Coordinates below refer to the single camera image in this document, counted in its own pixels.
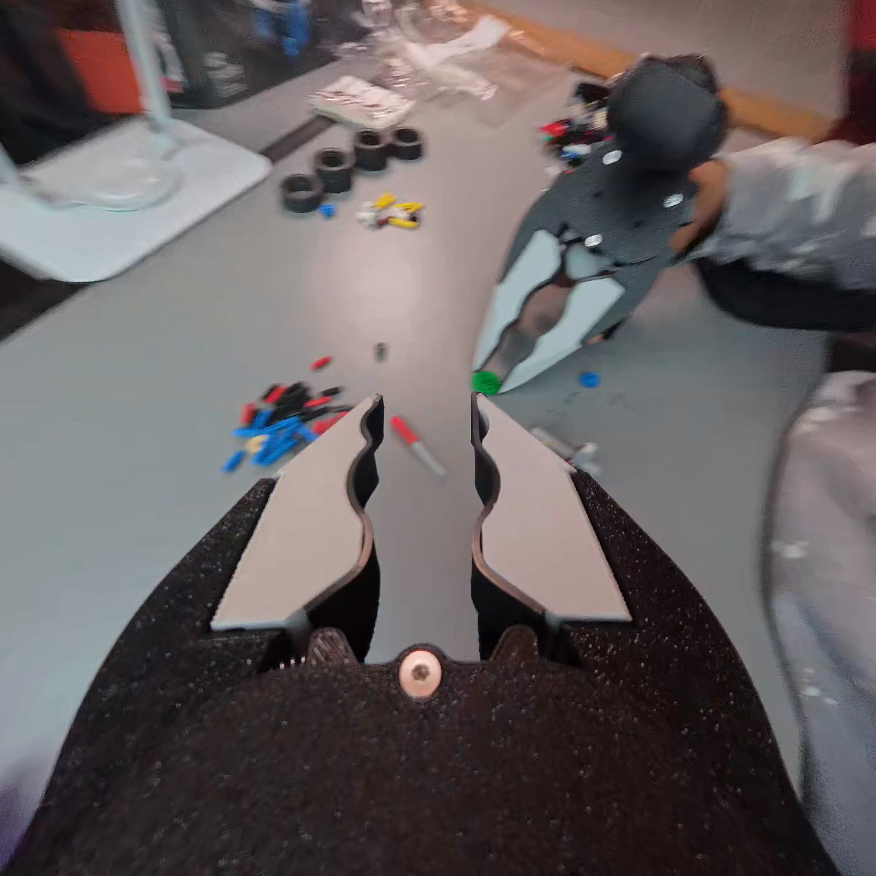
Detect person's right hand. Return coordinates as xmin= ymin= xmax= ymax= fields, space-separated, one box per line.
xmin=672 ymin=159 xmax=731 ymax=256

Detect red chair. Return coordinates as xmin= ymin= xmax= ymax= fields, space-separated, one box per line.
xmin=831 ymin=0 xmax=876 ymax=145

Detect red and grey toy axle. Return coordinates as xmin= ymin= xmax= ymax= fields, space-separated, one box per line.
xmin=389 ymin=414 xmax=447 ymax=478

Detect person's torso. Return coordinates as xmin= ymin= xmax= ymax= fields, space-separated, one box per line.
xmin=763 ymin=370 xmax=876 ymax=876

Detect clear plastic bag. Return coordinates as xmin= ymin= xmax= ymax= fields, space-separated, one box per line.
xmin=363 ymin=0 xmax=569 ymax=127

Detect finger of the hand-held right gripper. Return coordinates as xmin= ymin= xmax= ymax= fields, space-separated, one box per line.
xmin=500 ymin=277 xmax=627 ymax=396
xmin=472 ymin=229 xmax=565 ymax=376

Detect pile of small connector pins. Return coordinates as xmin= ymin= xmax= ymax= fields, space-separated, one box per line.
xmin=220 ymin=380 xmax=357 ymax=475

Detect black toy car set box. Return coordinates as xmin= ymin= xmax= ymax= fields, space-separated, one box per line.
xmin=157 ymin=0 xmax=329 ymax=110

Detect partly built toy car chassis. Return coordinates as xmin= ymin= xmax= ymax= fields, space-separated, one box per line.
xmin=539 ymin=81 xmax=617 ymax=171

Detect printed paper sheet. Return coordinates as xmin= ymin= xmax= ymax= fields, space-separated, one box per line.
xmin=308 ymin=75 xmax=417 ymax=131

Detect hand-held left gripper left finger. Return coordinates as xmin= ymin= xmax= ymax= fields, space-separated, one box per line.
xmin=211 ymin=393 xmax=386 ymax=663

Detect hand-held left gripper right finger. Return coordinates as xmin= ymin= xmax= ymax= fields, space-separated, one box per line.
xmin=471 ymin=391 xmax=633 ymax=661

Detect white book stand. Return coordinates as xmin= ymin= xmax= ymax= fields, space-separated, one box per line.
xmin=0 ymin=0 xmax=273 ymax=283

